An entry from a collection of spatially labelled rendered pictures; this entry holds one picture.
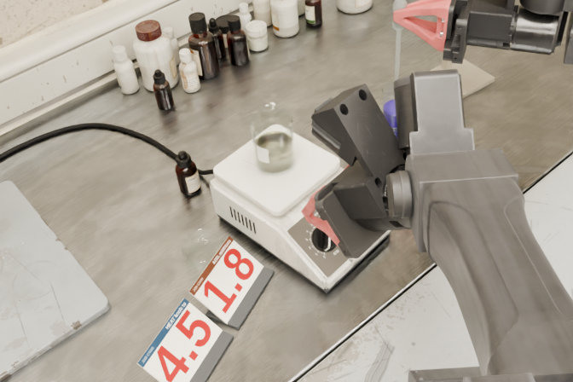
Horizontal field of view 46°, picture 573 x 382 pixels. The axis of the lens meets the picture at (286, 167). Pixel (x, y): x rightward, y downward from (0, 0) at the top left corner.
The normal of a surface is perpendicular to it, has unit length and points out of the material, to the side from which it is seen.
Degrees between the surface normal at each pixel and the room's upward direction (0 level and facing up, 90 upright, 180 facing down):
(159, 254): 0
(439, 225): 84
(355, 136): 52
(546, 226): 0
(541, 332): 16
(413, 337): 0
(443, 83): 42
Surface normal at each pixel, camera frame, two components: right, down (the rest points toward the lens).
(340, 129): -0.69, 0.54
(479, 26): -0.32, 0.67
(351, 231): 0.50, -0.11
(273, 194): -0.07, -0.72
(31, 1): 0.64, 0.49
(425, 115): -0.04, -0.07
